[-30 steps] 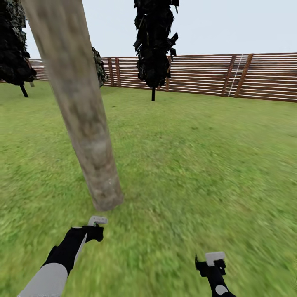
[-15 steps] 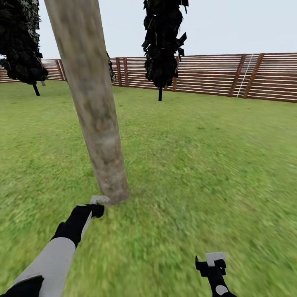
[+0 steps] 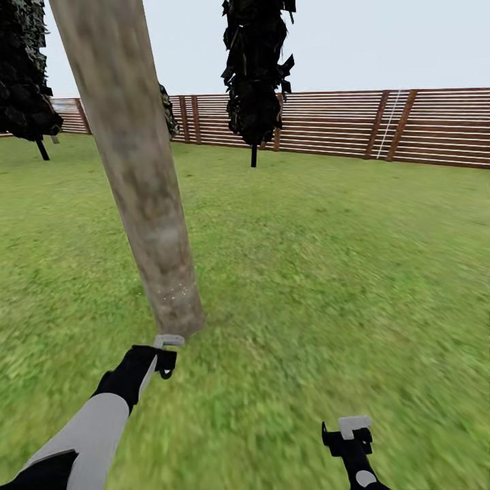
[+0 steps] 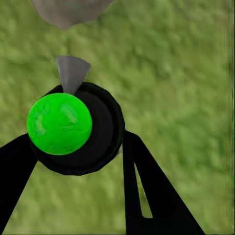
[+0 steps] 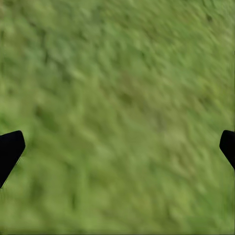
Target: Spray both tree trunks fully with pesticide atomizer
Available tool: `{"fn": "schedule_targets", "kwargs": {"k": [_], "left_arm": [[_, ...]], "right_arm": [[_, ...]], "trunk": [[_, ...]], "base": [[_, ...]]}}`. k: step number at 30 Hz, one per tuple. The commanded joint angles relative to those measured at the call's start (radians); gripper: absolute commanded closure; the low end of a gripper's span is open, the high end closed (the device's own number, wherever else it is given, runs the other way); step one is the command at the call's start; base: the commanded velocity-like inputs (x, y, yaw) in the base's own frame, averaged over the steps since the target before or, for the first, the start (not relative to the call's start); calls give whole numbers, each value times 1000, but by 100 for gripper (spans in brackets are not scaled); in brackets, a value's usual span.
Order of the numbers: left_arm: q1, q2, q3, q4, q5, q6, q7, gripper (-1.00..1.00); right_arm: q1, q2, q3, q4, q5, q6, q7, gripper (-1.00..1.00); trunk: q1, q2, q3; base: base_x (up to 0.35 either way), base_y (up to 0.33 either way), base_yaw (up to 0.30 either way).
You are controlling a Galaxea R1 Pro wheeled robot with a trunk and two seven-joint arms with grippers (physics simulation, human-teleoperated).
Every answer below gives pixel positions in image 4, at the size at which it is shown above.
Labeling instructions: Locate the pesticide atomizer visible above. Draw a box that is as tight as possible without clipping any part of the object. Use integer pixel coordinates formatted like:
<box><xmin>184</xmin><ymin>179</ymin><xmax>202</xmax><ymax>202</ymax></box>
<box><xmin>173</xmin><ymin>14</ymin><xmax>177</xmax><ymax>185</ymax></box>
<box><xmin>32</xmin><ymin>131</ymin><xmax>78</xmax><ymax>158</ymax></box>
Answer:
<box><xmin>27</xmin><ymin>55</ymin><xmax>126</xmax><ymax>176</ymax></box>

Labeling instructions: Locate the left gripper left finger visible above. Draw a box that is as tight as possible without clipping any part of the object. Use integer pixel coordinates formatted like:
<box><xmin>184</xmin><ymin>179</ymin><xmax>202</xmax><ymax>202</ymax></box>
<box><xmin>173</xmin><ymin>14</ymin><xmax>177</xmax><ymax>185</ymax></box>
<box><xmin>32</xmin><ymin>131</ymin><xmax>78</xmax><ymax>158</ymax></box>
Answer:
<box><xmin>0</xmin><ymin>133</ymin><xmax>38</xmax><ymax>235</ymax></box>

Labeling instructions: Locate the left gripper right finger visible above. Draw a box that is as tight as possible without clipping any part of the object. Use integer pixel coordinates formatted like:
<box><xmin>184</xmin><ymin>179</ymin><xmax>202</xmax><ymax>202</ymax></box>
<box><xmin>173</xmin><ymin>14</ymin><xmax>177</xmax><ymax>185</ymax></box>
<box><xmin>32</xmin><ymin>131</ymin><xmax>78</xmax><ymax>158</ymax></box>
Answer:
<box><xmin>122</xmin><ymin>131</ymin><xmax>205</xmax><ymax>235</ymax></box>

